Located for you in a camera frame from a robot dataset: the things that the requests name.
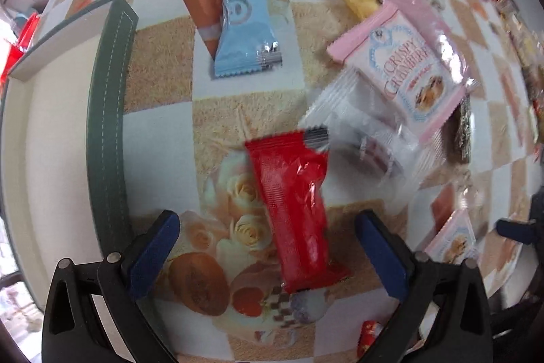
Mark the clear packet with brown cookies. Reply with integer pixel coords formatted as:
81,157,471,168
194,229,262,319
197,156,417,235
450,94,471,164

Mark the clear packet with dark cake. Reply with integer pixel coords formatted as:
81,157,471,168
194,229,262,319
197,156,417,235
299,67,445,186

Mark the red snack packet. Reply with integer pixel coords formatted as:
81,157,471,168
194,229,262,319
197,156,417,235
245,126,351,293

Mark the light blue snack packet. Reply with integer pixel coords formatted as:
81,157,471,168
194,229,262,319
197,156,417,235
214,0,282,77

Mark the small pink cookie packet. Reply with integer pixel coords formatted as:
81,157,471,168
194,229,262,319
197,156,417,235
424,209,476,264

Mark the small red candy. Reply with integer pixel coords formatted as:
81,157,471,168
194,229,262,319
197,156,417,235
357,320,383,358

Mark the green-rimmed white tray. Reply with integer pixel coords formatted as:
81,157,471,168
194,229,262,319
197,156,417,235
1,0,138,307

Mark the pink crispy cranberry packet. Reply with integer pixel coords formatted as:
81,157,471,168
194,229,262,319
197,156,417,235
327,2,466,143

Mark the plain pink snack packet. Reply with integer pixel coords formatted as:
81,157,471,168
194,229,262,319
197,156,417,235
382,0,476,91

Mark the red plastic stool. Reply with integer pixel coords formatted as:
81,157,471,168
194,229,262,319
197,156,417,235
1,12,41,87

